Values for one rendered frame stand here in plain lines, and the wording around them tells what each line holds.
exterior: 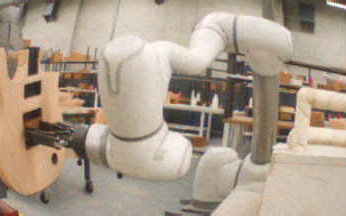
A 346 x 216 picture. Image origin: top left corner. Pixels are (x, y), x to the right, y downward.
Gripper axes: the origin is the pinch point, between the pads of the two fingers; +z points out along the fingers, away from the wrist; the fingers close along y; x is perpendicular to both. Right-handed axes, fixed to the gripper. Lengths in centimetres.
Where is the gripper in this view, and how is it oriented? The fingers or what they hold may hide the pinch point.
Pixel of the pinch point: (34, 128)
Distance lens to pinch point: 98.3
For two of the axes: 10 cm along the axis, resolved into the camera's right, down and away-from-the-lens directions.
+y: 3.3, -1.8, 9.3
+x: 0.4, -9.8, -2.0
